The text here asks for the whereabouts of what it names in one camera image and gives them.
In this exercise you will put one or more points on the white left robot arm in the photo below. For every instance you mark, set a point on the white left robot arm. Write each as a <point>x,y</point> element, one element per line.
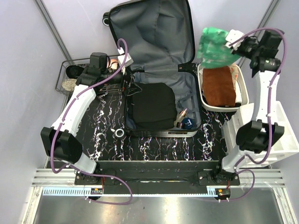
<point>60,140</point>

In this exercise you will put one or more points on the black wire dish rack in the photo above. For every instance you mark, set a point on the black wire dish rack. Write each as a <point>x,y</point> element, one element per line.
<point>112,85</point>

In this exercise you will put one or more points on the pink mug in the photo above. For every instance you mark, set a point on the pink mug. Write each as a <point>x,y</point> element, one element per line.
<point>112,65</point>

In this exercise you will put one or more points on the white plastic basin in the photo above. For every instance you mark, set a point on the white plastic basin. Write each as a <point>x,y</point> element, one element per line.
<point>240,88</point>

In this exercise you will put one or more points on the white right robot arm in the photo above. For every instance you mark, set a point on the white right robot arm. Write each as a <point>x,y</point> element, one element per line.
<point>255,139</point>

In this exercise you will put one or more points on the speckled grey plate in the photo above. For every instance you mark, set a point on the speckled grey plate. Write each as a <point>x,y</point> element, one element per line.
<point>69,84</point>

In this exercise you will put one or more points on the gold perfume spray bottle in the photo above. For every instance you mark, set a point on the gold perfume spray bottle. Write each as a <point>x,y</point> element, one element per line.
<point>182,114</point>

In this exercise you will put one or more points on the black bowl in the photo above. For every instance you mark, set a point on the black bowl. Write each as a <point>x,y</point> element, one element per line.
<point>74,71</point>

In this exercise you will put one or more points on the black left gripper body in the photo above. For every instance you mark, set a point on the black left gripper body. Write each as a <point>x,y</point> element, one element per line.
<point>124,86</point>

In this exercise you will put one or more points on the pink floral mesh pouch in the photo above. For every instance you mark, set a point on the pink floral mesh pouch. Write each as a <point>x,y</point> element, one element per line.
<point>234,73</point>

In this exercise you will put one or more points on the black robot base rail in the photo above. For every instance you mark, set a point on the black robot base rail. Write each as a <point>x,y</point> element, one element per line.
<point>202,173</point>

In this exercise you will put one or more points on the brown towel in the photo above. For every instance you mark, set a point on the brown towel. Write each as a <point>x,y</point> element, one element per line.
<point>218,87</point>

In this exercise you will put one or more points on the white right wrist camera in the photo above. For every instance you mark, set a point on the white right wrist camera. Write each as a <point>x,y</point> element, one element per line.
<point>232,39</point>

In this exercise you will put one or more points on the white compartment organizer box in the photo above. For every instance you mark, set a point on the white compartment organizer box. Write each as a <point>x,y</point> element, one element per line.
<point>286,146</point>

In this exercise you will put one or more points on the space astronaut kids suitcase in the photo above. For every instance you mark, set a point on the space astronaut kids suitcase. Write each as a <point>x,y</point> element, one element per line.
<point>159,36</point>

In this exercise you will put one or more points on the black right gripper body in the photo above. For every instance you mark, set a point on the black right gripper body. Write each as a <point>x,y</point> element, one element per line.
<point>246,47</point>

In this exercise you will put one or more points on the green tie-dye cloth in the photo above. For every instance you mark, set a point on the green tie-dye cloth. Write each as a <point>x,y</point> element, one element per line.
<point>213,52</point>

